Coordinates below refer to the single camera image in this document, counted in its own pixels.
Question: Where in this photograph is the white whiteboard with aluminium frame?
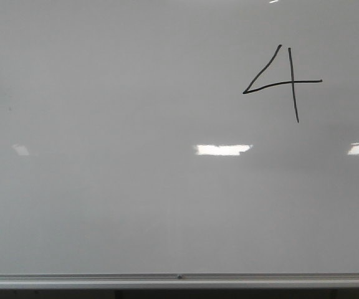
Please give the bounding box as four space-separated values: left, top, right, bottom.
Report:
0 1 359 289

